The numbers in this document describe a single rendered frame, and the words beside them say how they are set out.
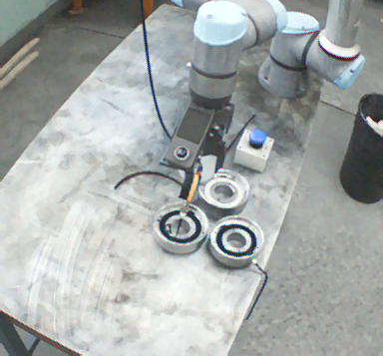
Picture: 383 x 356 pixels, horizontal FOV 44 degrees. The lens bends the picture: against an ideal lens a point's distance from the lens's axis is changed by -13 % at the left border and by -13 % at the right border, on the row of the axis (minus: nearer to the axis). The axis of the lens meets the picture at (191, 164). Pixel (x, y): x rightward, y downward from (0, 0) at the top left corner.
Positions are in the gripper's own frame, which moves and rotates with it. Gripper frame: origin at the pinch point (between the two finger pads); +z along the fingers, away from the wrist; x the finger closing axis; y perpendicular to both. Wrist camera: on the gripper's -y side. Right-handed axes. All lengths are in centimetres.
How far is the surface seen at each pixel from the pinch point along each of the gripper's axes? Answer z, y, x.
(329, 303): 93, 44, -52
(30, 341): 69, -25, 37
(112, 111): 13.2, 23.9, 28.2
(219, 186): 11.0, 10.3, -3.4
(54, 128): 13.1, 12.4, 38.7
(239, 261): 10.1, -6.8, -13.0
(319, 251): 94, 68, -41
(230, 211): 10.4, 4.4, -7.6
